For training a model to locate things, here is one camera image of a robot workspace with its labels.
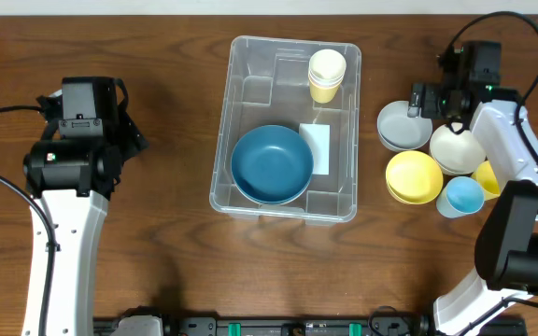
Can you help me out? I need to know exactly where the white label in bin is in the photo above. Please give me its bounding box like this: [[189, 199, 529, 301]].
[[299, 123, 331, 175]]

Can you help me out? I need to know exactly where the pink cup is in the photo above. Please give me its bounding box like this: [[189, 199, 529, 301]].
[[308, 74, 344, 90]]

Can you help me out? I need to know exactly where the clear plastic storage bin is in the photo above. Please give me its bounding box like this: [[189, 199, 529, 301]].
[[209, 35, 361, 225]]

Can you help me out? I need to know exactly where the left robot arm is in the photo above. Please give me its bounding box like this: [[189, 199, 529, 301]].
[[21, 77, 149, 335]]

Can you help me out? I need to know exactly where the grey small bowl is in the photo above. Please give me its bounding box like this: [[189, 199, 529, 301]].
[[376, 101, 433, 152]]

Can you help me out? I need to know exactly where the yellow small bowl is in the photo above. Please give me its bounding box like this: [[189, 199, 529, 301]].
[[385, 150, 444, 205]]

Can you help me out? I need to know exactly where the white small bowl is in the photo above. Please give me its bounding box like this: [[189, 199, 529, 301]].
[[429, 122, 486, 175]]

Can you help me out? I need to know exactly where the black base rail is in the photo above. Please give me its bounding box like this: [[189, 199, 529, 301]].
[[93, 307, 530, 336]]

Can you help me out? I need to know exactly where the cream cup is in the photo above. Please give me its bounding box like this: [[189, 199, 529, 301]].
[[308, 49, 347, 79]]

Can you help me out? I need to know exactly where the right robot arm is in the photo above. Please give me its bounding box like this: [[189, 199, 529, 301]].
[[408, 41, 538, 335]]

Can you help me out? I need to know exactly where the light blue cup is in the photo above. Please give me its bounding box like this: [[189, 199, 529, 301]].
[[436, 176, 485, 218]]

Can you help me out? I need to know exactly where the yellow cup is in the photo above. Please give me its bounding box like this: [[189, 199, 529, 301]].
[[309, 82, 340, 104], [471, 161, 501, 201]]

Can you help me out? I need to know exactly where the dark blue bowl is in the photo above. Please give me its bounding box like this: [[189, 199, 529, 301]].
[[230, 125, 314, 204]]

